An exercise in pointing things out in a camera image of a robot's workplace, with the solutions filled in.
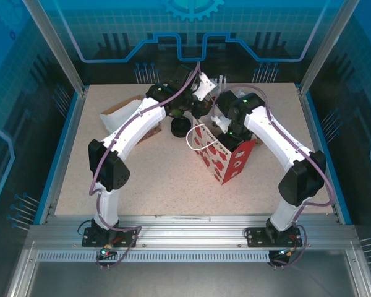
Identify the slotted grey cable duct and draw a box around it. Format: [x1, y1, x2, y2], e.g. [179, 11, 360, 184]
[36, 250, 272, 264]

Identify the thin white printed strip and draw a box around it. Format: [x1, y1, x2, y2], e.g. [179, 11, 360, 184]
[170, 216, 212, 222]

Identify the aluminium mounting rail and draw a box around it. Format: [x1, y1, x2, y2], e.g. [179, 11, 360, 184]
[27, 214, 359, 252]

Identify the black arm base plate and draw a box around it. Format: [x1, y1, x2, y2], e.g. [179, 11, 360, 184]
[245, 227, 304, 248]
[82, 227, 139, 248]

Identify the white red paper gift bag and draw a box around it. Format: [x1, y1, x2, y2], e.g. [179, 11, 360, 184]
[186, 116, 257, 186]

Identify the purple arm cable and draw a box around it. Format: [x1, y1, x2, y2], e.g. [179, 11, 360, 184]
[212, 82, 335, 270]
[77, 61, 205, 272]

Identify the aluminium frame post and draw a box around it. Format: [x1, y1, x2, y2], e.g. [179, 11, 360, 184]
[298, 0, 361, 95]
[21, 0, 89, 95]

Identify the black cup lid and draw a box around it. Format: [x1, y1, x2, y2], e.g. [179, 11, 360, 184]
[170, 118, 190, 138]

